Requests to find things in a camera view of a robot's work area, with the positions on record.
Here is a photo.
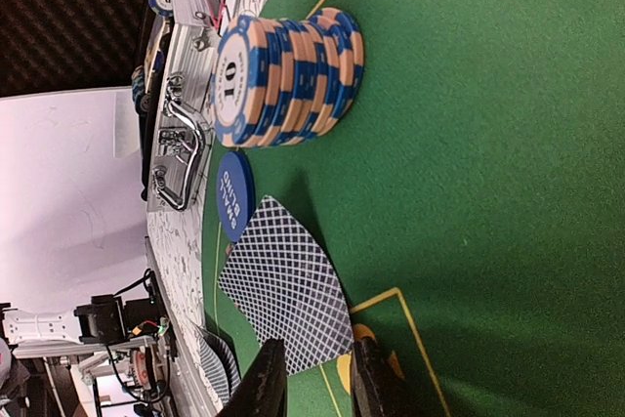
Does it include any round green poker mat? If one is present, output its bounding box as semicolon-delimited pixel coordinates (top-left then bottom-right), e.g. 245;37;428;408
199;0;625;417

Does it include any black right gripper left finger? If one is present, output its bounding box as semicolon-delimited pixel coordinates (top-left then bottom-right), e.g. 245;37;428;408
222;339;287;417

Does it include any blue peach chip stack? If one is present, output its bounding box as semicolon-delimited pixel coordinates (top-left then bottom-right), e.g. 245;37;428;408
209;7;365;148

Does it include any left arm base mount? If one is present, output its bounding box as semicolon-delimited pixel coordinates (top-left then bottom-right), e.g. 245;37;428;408
73;269;176;415

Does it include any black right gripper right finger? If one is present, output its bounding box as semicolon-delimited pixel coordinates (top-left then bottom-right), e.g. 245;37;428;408
350;336;415;417

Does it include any blue small blind button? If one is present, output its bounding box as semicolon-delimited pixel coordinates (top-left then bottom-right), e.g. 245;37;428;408
216;151;256;243

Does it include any four of clubs card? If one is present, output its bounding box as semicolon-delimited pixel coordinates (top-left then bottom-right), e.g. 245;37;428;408
218;195;354;376

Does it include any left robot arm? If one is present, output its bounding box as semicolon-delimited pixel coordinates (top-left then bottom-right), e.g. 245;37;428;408
1;309;81;345

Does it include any aluminium poker chip case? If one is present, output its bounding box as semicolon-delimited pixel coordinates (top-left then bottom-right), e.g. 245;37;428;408
0;0;226;213

